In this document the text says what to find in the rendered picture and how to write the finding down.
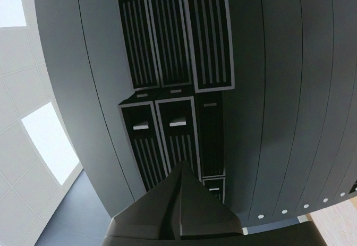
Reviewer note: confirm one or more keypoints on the tan wooden board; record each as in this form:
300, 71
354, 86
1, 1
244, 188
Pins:
354, 201

